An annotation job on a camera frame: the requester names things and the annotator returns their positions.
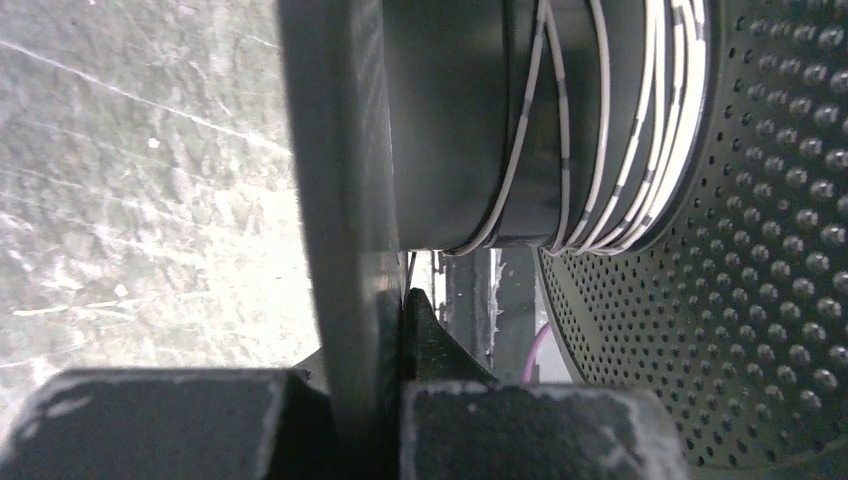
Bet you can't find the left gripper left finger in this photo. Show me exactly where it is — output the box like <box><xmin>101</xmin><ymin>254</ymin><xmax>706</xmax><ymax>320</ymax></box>
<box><xmin>1</xmin><ymin>368</ymin><xmax>338</xmax><ymax>479</ymax></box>

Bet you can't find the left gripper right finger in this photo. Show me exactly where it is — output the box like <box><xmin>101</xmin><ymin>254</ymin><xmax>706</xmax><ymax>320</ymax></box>
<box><xmin>399</xmin><ymin>288</ymin><xmax>691</xmax><ymax>479</ymax></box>

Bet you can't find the black cable spool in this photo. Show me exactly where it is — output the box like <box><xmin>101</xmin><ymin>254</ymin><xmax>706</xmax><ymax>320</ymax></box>
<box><xmin>278</xmin><ymin>1</ymin><xmax>847</xmax><ymax>479</ymax></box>

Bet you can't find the white cable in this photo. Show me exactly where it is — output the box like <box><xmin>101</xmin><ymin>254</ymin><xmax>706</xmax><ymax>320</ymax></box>
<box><xmin>404</xmin><ymin>0</ymin><xmax>713</xmax><ymax>293</ymax></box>

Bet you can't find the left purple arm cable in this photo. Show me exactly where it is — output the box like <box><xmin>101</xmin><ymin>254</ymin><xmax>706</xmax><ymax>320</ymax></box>
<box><xmin>521</xmin><ymin>321</ymin><xmax>554</xmax><ymax>386</ymax></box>

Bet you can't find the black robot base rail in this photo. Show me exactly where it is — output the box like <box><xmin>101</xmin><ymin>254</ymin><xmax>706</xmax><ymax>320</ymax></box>
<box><xmin>433</xmin><ymin>248</ymin><xmax>536</xmax><ymax>382</ymax></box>

